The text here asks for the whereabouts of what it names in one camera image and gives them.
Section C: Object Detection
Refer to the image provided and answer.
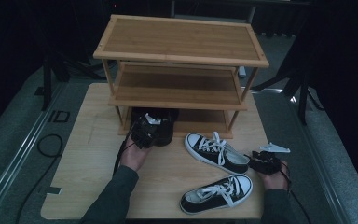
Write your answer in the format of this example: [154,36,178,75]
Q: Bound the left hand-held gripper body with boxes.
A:
[131,113,162,150]

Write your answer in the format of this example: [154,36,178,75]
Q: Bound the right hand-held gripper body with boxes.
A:
[249,142,291,175]

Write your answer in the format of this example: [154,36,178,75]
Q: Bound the plain black shoe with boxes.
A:
[130,106,147,127]
[148,107,180,147]

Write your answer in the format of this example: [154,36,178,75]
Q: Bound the black white laced sneaker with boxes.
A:
[179,173,254,217]
[184,131,251,175]

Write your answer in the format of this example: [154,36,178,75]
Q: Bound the wooden shoe rack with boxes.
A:
[92,13,270,140]

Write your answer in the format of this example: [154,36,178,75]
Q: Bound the person's right hand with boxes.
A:
[256,160,290,191]

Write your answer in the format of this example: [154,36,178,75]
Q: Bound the person's left hand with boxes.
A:
[119,143,152,173]

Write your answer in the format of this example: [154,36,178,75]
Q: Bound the black metal stand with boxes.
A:
[34,54,69,112]
[251,66,325,126]

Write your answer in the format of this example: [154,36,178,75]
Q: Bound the left hand-held gripper cable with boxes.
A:
[112,129,137,175]

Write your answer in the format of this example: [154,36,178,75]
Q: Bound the hand-held gripper cable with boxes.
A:
[112,129,137,175]
[278,159,312,224]

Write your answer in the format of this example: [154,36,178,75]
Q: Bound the right hand-held gripper cable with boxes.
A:
[278,159,312,224]

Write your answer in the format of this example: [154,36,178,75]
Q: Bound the metal floor rail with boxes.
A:
[248,87,352,224]
[0,82,68,218]

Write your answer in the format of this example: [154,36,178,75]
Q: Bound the black floor cable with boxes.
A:
[14,133,64,224]

